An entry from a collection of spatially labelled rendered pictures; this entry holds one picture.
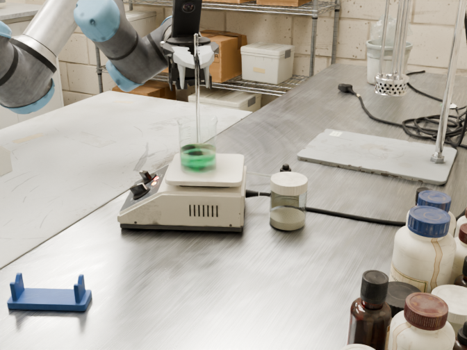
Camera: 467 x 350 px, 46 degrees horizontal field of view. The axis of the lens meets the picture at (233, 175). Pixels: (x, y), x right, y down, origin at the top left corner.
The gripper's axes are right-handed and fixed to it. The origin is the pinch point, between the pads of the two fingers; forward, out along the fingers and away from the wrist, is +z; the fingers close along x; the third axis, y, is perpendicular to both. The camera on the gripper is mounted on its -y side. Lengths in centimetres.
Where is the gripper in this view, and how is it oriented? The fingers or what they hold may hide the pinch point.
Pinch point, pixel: (196, 60)
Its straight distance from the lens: 85.9
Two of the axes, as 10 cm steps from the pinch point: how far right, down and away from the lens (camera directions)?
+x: -9.8, 0.7, -1.6
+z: 1.7, 4.1, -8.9
